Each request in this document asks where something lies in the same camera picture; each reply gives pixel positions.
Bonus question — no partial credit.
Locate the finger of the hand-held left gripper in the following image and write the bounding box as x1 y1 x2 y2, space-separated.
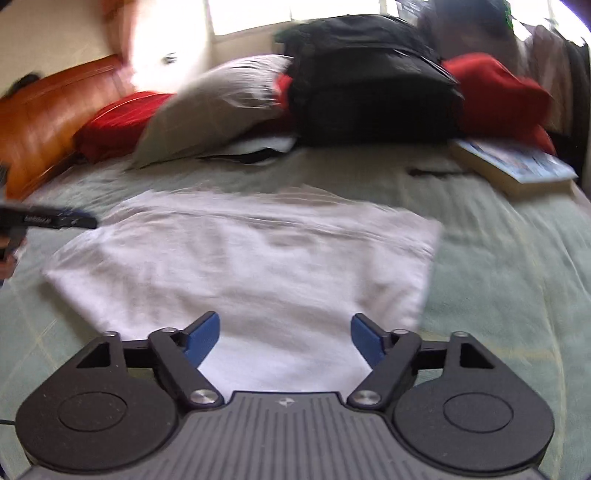
0 205 99 231

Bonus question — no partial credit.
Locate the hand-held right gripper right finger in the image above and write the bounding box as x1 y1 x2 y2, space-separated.
348 314 495 409

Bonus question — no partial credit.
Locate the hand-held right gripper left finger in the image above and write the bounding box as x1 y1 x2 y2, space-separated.
76 311 227 409

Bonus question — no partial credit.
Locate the white printed t-shirt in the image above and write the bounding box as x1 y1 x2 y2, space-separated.
43 184 445 398

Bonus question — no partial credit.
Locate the clothes rack with clothes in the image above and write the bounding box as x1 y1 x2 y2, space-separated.
401 0 591 140

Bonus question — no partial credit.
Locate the wooden bed headboard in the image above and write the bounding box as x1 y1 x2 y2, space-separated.
0 54 133 202

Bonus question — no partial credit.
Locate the red folded quilt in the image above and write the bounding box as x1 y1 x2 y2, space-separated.
73 91 175 163

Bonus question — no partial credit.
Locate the black headboard ornament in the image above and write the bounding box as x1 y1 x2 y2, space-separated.
8 72 43 96

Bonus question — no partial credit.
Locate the green checked bed blanket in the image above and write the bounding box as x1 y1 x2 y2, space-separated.
0 138 591 480

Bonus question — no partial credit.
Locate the grey pillow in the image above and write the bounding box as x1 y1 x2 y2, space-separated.
126 54 295 171

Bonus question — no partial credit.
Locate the blue cover book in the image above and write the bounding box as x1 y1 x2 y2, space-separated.
449 137 580 200

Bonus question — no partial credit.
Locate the black backpack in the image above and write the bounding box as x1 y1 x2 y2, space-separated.
198 15 465 165

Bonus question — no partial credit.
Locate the red blanket heap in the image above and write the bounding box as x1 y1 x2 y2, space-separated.
274 52 558 156

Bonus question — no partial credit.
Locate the window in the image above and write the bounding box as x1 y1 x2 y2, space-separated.
207 0 385 36

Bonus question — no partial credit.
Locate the black strap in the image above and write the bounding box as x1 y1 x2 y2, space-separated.
407 166 470 177

